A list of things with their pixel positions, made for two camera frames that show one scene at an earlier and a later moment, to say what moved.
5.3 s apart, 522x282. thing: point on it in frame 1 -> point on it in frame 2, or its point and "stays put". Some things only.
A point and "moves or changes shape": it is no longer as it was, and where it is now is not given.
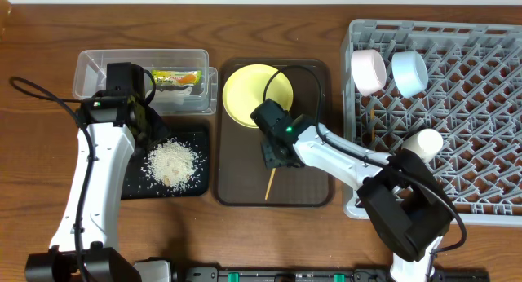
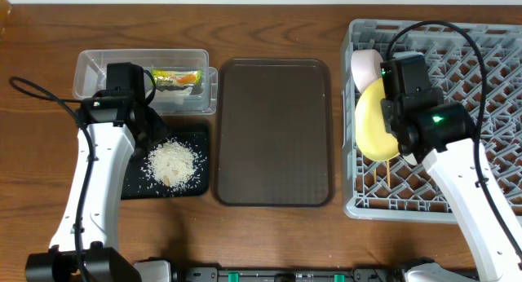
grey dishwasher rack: x=472 y=98 stays put
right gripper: x=270 y=160 -> x=389 y=111
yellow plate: x=244 y=90 -> x=370 y=124
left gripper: x=152 y=132 stays put
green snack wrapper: x=176 y=77 stays put
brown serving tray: x=242 y=178 stays put
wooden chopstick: x=270 y=182 moves or changes shape
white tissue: x=171 y=96 stays put
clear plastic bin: x=185 y=84 stays put
